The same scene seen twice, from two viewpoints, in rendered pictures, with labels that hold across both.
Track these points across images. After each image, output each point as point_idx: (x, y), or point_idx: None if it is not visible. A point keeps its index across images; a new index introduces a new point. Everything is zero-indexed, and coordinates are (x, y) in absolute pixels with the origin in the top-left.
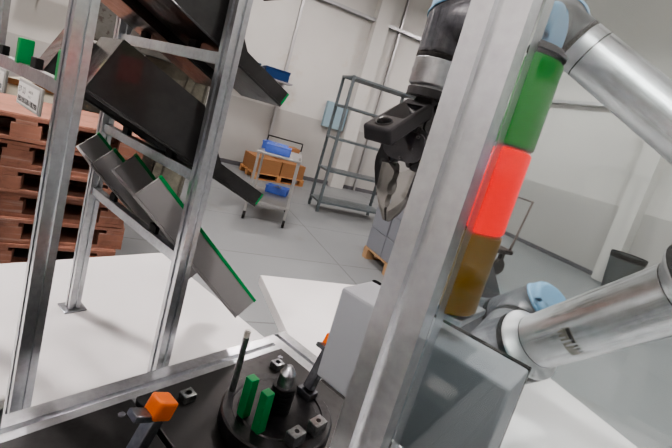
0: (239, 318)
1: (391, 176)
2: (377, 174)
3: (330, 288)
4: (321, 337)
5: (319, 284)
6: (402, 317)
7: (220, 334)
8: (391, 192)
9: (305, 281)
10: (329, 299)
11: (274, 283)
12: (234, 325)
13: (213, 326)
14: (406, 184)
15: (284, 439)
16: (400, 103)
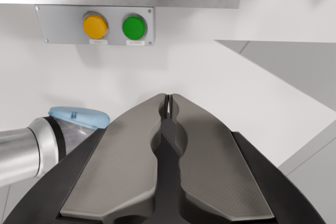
0: (305, 39)
1: (186, 166)
2: (253, 158)
3: (276, 155)
4: (234, 89)
5: (287, 152)
6: None
7: (301, 3)
8: (178, 142)
9: (300, 144)
10: (265, 140)
11: (320, 116)
12: (301, 26)
13: (315, 5)
14: (108, 156)
15: None
16: None
